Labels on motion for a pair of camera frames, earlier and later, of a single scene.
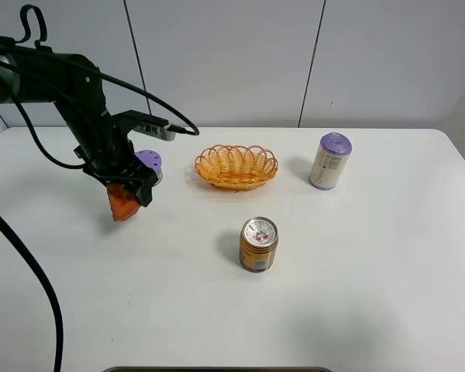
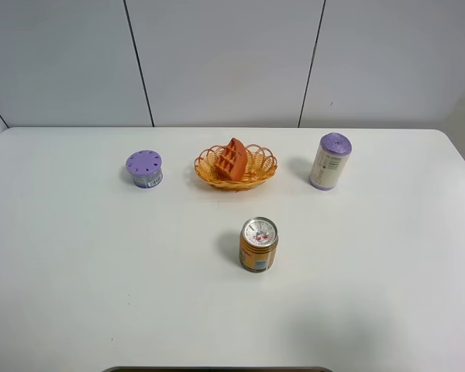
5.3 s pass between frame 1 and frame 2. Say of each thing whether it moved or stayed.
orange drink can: stayed
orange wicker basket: stayed
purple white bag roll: stayed
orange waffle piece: moved
